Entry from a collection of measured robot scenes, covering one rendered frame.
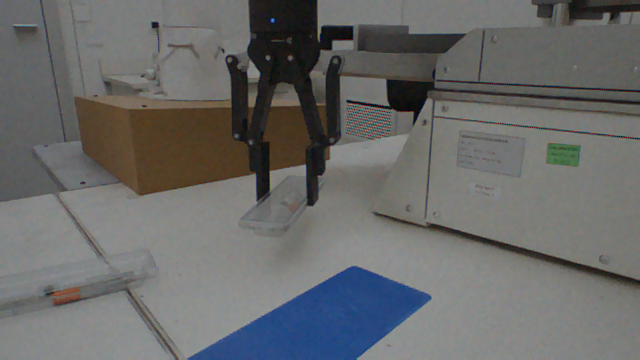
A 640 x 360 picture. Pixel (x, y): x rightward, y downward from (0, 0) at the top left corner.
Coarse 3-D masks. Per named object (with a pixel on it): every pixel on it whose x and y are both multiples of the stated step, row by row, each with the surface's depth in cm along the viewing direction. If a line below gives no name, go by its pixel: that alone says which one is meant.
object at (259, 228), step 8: (304, 176) 67; (320, 184) 63; (304, 208) 55; (296, 216) 52; (240, 224) 50; (248, 224) 50; (256, 224) 50; (264, 224) 50; (272, 224) 49; (280, 224) 55; (288, 224) 49; (256, 232) 51; (264, 232) 51; (272, 232) 51; (280, 232) 51
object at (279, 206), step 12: (288, 180) 65; (300, 180) 65; (276, 192) 59; (288, 192) 59; (300, 192) 59; (264, 204) 55; (276, 204) 55; (288, 204) 55; (300, 204) 55; (252, 216) 51; (264, 216) 51; (276, 216) 51; (288, 216) 51
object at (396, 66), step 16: (368, 32) 75; (384, 32) 79; (400, 32) 82; (320, 64) 75; (352, 64) 71; (368, 64) 69; (384, 64) 68; (400, 64) 66; (416, 64) 64; (432, 64) 63; (416, 80) 67; (432, 80) 65
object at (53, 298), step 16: (144, 272) 47; (64, 288) 44; (80, 288) 44; (96, 288) 45; (112, 288) 47; (128, 288) 48; (0, 304) 42; (16, 304) 42; (32, 304) 43; (48, 304) 44
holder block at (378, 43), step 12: (372, 36) 69; (384, 36) 68; (396, 36) 66; (408, 36) 65; (420, 36) 64; (432, 36) 63; (444, 36) 62; (456, 36) 61; (372, 48) 69; (384, 48) 68; (396, 48) 67; (408, 48) 66; (420, 48) 65; (432, 48) 63; (444, 48) 62
